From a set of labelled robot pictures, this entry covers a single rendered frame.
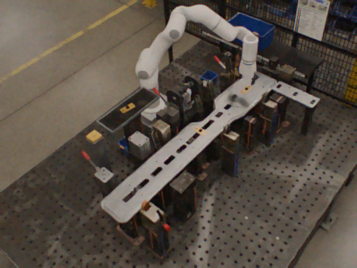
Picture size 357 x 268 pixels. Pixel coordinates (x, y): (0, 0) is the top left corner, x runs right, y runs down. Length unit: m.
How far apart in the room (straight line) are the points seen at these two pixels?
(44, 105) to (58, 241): 2.13
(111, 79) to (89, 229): 2.27
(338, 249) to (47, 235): 1.96
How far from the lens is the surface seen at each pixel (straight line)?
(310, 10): 2.83
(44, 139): 4.00
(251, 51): 2.43
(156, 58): 2.53
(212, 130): 2.40
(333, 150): 2.81
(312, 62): 2.90
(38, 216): 2.61
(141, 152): 2.25
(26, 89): 4.61
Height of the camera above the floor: 2.77
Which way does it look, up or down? 45 degrees down
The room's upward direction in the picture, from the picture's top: 4 degrees counter-clockwise
